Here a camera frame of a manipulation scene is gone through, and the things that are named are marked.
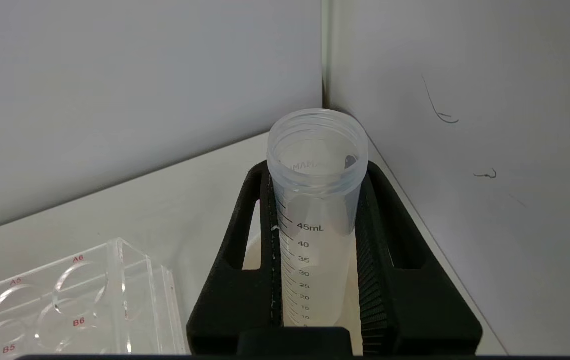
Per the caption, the clear acrylic test tube rack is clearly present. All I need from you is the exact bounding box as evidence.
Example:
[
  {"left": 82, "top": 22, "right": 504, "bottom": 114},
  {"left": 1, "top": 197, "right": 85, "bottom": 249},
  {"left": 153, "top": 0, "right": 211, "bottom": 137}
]
[{"left": 0, "top": 237, "right": 189, "bottom": 360}]

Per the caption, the test tube with yellow pigment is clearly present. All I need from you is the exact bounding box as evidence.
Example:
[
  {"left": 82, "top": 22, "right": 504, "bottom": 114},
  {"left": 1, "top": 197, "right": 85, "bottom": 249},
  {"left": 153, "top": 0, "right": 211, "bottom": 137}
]
[{"left": 266, "top": 108, "right": 369, "bottom": 329}]

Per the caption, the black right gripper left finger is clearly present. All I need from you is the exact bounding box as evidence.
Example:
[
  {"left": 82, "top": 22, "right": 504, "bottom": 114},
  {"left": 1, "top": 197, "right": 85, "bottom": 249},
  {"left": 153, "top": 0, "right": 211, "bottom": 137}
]
[{"left": 186, "top": 161, "right": 283, "bottom": 353}]

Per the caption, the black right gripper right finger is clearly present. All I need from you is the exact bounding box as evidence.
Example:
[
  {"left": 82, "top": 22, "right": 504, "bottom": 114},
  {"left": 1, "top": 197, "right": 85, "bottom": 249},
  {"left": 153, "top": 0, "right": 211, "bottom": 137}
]
[{"left": 356, "top": 161, "right": 483, "bottom": 356}]

